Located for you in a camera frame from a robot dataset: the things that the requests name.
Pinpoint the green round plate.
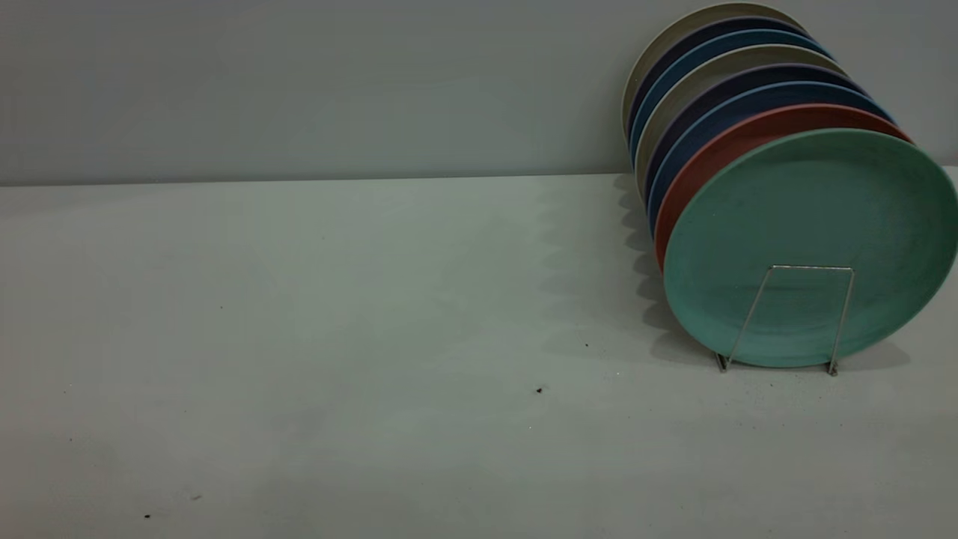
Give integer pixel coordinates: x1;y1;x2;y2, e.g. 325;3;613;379
663;128;958;368

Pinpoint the salmon pink round plate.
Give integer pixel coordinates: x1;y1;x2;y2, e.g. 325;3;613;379
655;103;915;274

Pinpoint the blue round plate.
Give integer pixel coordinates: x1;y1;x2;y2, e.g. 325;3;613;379
631;28;832;162
647;81;895;225

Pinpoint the beige round plate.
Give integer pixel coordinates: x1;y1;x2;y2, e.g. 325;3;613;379
623;1;805;135
635;43;850;195

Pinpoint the dark purple round plate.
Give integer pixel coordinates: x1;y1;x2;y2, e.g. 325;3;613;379
629;15;813;143
644;63;869;203

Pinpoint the metal wire plate rack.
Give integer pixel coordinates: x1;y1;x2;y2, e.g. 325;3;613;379
715;264;855;377

